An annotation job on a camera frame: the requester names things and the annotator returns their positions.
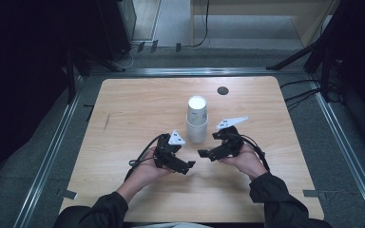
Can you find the black tape mark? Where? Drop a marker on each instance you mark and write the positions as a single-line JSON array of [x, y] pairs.
[[89, 110]]

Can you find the short metal floor rail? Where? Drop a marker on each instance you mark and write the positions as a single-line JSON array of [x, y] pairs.
[[187, 71]]

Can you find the person's left hand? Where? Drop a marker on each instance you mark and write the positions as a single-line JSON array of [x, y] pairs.
[[145, 172]]

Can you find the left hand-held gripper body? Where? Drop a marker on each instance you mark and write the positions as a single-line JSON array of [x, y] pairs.
[[164, 148]]

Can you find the light wooden furniture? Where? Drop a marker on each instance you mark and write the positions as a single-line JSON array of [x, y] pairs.
[[307, 19]]

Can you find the black cabinet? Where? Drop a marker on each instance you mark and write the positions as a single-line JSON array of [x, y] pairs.
[[114, 28]]

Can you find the dark floor bracket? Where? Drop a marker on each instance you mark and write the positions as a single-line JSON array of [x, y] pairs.
[[141, 47], [154, 46], [178, 47]]

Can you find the black tripod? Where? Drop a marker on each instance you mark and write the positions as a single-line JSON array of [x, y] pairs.
[[294, 57]]

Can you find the black round table grommet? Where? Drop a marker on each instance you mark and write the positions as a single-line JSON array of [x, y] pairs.
[[222, 91]]

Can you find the grey tape strip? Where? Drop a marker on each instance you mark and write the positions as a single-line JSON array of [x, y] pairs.
[[312, 193], [67, 194]]

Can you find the white printed paper cup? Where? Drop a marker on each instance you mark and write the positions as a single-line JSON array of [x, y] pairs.
[[196, 133], [197, 109]]

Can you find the long metal floor rail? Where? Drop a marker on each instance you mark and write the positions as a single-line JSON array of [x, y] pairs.
[[345, 142], [49, 164]]

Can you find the black stand legs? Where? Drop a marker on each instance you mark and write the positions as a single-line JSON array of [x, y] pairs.
[[71, 79]]

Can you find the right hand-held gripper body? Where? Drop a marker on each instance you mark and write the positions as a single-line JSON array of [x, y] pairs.
[[233, 142]]

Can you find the person's right hand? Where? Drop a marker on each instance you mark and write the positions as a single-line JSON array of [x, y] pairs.
[[247, 161]]

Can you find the person's pale grey clothing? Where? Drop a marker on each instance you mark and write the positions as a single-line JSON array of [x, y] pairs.
[[171, 225]]

